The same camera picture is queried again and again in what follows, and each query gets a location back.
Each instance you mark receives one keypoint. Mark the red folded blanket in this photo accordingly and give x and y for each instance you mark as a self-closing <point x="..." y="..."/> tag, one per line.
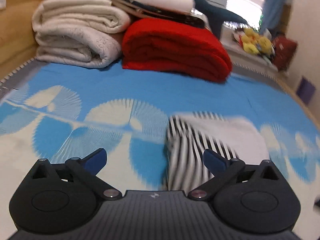
<point x="166" y="46"/>

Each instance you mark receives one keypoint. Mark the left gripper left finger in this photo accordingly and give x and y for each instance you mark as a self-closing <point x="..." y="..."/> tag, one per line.
<point x="56" y="198"/>

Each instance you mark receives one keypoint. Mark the cream folded quilt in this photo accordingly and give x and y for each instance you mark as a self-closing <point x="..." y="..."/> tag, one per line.
<point x="84" y="33"/>

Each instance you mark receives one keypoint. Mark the dark teal shark plush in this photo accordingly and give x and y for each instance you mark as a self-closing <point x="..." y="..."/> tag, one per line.
<point x="217" y="16"/>

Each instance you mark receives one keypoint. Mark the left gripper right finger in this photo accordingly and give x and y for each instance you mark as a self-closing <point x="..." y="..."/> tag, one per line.
<point x="250" y="198"/>

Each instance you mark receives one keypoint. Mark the right blue curtain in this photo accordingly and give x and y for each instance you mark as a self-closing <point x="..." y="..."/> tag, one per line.
<point x="271" y="12"/>

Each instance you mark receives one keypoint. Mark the yellow plush toys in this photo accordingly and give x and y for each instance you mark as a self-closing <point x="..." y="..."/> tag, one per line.
<point x="253" y="43"/>

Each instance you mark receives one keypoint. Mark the purple rolled mat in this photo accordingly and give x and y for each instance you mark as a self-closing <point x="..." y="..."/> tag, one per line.
<point x="305" y="90"/>

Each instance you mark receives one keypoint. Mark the red cushion on sill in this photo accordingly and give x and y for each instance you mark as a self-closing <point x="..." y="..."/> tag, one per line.
<point x="285" y="50"/>

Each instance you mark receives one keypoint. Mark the blue white patterned bedsheet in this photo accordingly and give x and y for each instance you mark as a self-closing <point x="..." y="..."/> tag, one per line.
<point x="58" y="111"/>

